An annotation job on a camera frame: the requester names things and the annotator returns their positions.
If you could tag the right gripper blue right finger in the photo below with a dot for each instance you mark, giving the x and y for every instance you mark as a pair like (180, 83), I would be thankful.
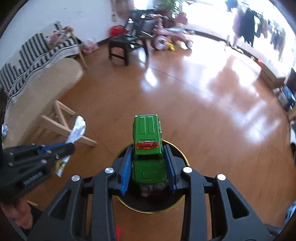
(171, 168)

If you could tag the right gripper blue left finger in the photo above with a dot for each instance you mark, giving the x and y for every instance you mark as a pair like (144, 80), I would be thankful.
(125, 170)

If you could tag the green toy car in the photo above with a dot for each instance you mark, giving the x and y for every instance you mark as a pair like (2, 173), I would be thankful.
(148, 165)

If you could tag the silver snack wrapper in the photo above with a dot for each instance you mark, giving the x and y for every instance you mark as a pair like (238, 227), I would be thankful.
(76, 134)

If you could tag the black gold trash bin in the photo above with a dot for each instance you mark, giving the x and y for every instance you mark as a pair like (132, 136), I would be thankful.
(156, 201)

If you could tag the person left hand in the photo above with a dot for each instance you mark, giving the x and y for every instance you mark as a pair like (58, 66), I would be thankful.
(20, 213)

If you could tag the wooden table leg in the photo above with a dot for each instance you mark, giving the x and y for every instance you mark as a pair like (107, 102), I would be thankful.
(55, 120)

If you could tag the striped black white sofa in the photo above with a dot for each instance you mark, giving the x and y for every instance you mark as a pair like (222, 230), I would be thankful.
(32, 58)

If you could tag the cardboard box on floor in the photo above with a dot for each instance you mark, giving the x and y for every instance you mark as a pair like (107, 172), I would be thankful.
(272, 78)

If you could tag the pink kids tricycle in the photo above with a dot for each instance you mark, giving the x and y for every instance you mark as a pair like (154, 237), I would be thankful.
(165, 38)

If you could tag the red bag on floor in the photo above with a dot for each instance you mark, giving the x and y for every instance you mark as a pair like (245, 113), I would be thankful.
(117, 30)

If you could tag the pink cushion on sofa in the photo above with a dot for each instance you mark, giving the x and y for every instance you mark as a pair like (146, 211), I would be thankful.
(59, 36)

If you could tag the black wooden chair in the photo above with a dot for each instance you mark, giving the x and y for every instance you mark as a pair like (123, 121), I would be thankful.
(137, 29)

